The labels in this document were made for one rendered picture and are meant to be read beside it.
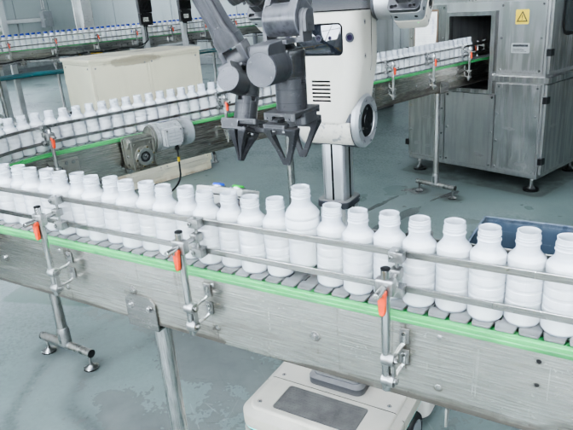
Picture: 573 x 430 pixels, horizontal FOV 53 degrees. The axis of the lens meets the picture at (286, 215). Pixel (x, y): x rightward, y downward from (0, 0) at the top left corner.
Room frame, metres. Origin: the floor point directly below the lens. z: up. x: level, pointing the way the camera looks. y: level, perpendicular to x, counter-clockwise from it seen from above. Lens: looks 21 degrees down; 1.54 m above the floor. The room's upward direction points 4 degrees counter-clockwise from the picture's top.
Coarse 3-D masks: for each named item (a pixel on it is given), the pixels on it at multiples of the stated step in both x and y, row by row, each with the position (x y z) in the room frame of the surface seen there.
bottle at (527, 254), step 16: (528, 240) 0.83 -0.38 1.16; (512, 256) 0.84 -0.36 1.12; (528, 256) 0.82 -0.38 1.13; (544, 256) 0.83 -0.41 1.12; (512, 288) 0.83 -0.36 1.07; (528, 288) 0.82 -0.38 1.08; (512, 304) 0.83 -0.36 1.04; (528, 304) 0.82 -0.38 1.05; (512, 320) 0.83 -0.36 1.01; (528, 320) 0.82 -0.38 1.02
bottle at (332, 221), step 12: (324, 204) 1.04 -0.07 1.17; (336, 204) 1.04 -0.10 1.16; (324, 216) 1.02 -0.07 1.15; (336, 216) 1.02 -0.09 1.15; (324, 228) 1.01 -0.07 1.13; (336, 228) 1.01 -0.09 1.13; (324, 252) 1.01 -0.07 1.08; (336, 252) 1.00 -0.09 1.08; (324, 264) 1.01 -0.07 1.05; (336, 264) 1.00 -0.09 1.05; (324, 276) 1.01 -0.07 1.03
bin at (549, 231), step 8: (488, 216) 1.44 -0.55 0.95; (504, 224) 1.42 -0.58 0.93; (512, 224) 1.41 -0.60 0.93; (520, 224) 1.40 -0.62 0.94; (528, 224) 1.39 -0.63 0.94; (536, 224) 1.38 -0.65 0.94; (544, 224) 1.37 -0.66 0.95; (552, 224) 1.36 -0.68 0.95; (560, 224) 1.35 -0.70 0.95; (504, 232) 1.42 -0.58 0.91; (512, 232) 1.41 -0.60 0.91; (544, 232) 1.37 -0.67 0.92; (552, 232) 1.36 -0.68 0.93; (560, 232) 1.35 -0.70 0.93; (568, 232) 1.34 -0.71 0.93; (472, 240) 1.32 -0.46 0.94; (504, 240) 1.42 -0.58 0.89; (512, 240) 1.41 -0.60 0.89; (544, 240) 1.37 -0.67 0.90; (552, 240) 1.36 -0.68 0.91; (512, 248) 1.41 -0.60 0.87; (544, 248) 1.36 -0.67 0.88; (552, 248) 1.36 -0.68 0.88; (448, 416) 0.97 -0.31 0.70
